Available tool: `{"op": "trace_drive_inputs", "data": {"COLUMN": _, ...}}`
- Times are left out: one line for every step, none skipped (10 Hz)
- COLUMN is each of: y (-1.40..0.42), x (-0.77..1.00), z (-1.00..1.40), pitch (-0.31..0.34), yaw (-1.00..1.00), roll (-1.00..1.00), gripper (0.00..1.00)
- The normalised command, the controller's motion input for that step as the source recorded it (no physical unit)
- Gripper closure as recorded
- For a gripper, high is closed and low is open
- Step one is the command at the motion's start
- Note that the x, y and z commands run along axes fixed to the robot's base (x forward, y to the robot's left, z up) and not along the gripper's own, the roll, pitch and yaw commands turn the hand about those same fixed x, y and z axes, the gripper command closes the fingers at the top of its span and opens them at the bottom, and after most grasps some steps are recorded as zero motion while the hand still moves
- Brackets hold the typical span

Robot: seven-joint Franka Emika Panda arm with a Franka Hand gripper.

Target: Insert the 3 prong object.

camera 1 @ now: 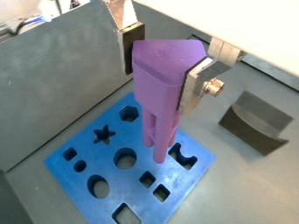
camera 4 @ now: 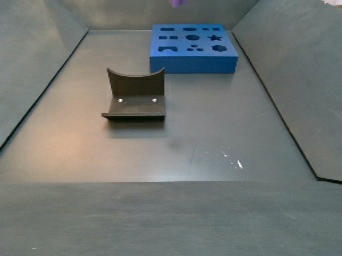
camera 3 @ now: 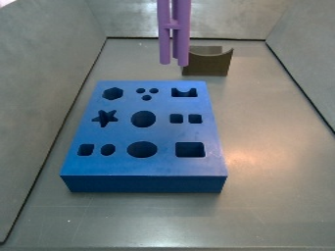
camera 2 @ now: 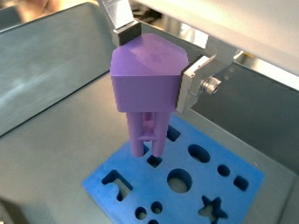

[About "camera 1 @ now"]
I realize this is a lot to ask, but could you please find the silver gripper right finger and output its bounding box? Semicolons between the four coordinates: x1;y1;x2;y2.
177;37;245;116

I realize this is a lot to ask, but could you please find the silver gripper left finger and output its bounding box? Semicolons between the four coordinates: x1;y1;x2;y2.
104;0;145;75

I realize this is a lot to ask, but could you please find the purple three prong block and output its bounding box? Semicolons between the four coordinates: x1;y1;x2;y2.
132;39;205;164

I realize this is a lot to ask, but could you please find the blue shape sorter board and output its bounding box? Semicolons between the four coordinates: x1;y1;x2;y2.
44;94;215;224

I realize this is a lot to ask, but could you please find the black curved bracket piece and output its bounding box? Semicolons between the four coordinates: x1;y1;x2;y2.
219;91;293;156

